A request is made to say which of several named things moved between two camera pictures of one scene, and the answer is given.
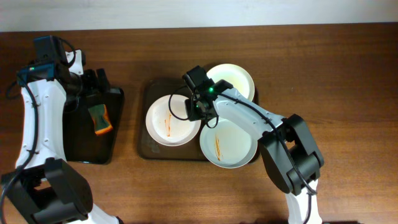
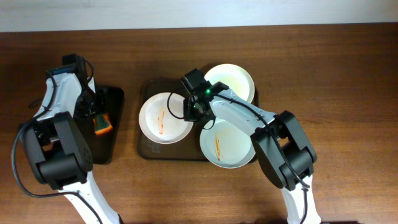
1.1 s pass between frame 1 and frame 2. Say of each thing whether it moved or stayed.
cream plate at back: stayed
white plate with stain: moved
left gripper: moved
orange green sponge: stayed
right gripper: stayed
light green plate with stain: stayed
